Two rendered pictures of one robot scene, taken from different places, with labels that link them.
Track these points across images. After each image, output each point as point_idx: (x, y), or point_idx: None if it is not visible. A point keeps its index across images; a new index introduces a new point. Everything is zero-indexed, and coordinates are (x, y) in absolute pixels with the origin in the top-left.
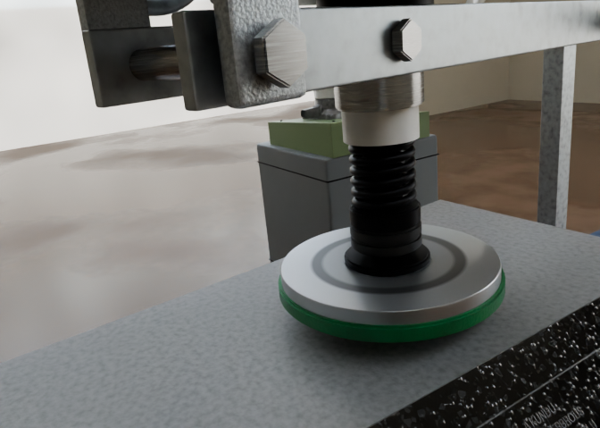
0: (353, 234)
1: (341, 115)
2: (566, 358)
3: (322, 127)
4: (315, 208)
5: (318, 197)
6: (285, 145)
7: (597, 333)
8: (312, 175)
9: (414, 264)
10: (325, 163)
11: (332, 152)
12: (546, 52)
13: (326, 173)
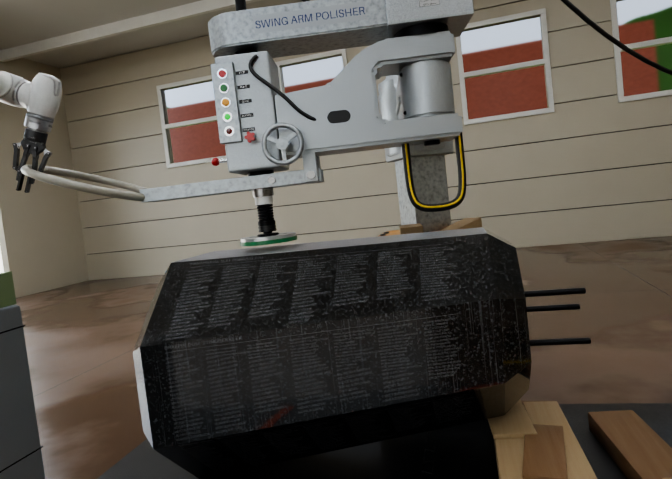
0: (274, 226)
1: (268, 197)
2: None
3: (0, 278)
4: (5, 365)
5: (10, 349)
6: None
7: None
8: (1, 330)
9: (272, 232)
10: (19, 308)
11: (15, 298)
12: None
13: (21, 318)
